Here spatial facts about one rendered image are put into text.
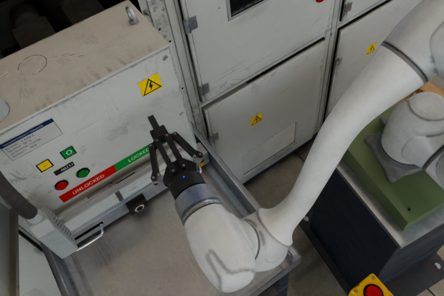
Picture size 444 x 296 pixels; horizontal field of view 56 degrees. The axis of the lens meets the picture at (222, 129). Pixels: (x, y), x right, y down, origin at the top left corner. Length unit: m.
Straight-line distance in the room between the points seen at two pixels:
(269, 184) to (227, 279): 1.56
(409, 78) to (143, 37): 0.59
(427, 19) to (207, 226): 0.51
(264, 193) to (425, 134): 1.20
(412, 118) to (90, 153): 0.87
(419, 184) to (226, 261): 0.84
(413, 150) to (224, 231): 0.70
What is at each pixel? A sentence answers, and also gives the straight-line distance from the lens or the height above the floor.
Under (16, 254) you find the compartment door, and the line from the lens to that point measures 1.46.
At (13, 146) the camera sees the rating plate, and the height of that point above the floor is 1.34.
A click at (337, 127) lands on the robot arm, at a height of 1.43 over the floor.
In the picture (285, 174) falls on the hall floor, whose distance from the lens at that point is 2.34.
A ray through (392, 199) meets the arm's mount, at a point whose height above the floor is 0.82.
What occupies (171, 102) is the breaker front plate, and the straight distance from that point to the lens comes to 1.10.
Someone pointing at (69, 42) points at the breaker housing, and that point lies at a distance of 1.08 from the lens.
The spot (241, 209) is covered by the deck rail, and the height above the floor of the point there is 0.85.
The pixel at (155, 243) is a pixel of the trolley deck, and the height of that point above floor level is 0.85.
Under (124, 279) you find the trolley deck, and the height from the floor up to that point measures 0.85.
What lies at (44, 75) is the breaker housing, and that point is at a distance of 1.02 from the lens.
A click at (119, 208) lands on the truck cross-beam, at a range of 1.31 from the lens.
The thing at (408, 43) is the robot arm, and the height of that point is 1.55.
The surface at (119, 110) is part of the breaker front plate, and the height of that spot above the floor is 1.28.
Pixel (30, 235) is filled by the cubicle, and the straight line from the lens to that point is 1.72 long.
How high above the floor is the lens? 2.03
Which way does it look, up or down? 54 degrees down
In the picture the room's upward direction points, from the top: 10 degrees counter-clockwise
